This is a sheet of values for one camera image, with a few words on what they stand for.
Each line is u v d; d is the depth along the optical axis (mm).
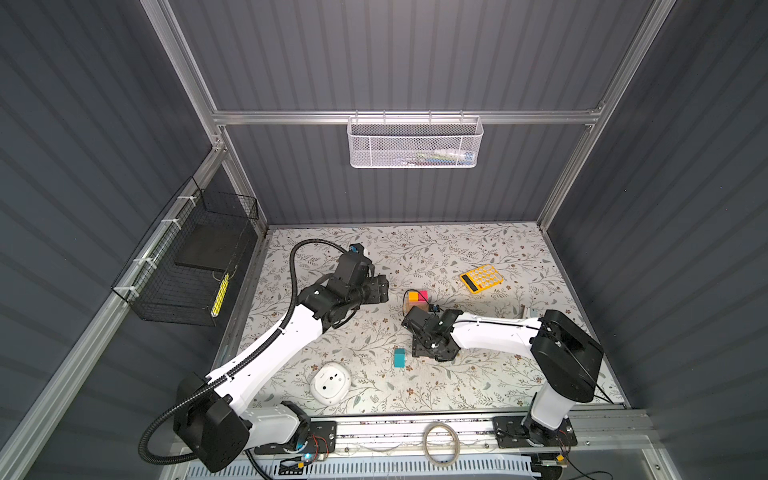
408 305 942
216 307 668
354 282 588
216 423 376
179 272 711
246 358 431
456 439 723
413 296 912
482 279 1031
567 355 469
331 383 793
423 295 926
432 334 654
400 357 870
